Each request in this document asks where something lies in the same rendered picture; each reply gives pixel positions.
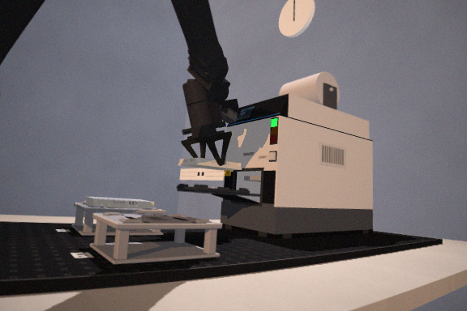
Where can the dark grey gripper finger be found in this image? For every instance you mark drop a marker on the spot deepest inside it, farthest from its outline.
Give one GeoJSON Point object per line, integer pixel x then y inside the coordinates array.
{"type": "Point", "coordinates": [187, 144]}
{"type": "Point", "coordinates": [210, 141]}

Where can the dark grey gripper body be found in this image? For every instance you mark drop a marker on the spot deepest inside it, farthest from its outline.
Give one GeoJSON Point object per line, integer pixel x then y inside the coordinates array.
{"type": "Point", "coordinates": [200, 124]}

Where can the white roll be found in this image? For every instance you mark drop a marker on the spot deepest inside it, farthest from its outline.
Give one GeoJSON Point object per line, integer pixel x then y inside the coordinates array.
{"type": "Point", "coordinates": [311, 87]}

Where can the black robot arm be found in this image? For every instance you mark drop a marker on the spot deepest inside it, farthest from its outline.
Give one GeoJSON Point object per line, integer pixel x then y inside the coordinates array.
{"type": "Point", "coordinates": [205, 53]}

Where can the white multiwell plate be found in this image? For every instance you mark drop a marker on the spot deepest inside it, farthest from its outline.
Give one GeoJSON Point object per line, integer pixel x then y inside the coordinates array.
{"type": "Point", "coordinates": [119, 202]}

